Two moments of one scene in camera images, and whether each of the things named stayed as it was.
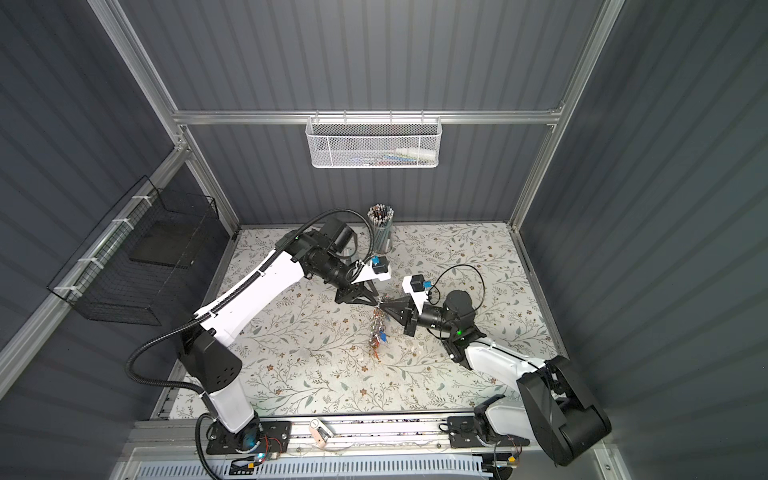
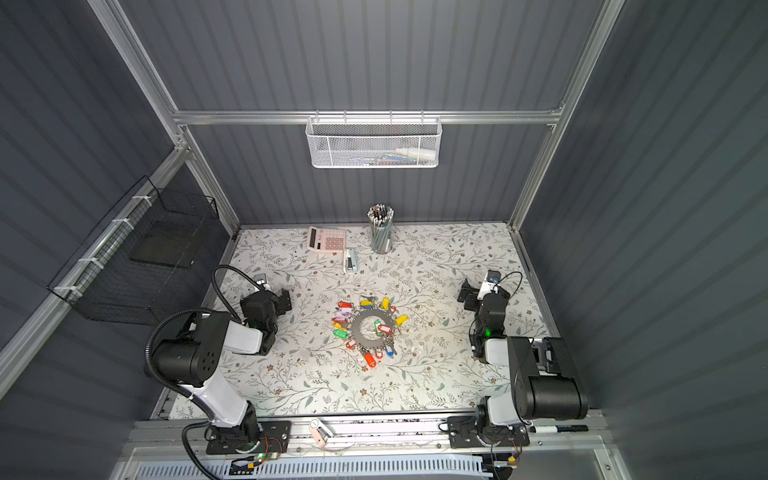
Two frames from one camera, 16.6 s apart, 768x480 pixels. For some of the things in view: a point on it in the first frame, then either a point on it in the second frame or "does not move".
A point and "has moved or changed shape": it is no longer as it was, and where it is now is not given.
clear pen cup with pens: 382,217 does not move
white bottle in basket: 428,155 does not move
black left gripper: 356,292 to 280,303
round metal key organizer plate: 378,333 has moved or changed shape
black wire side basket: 139,265 does not move
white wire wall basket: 374,142 does not move
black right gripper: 404,308 to 469,292
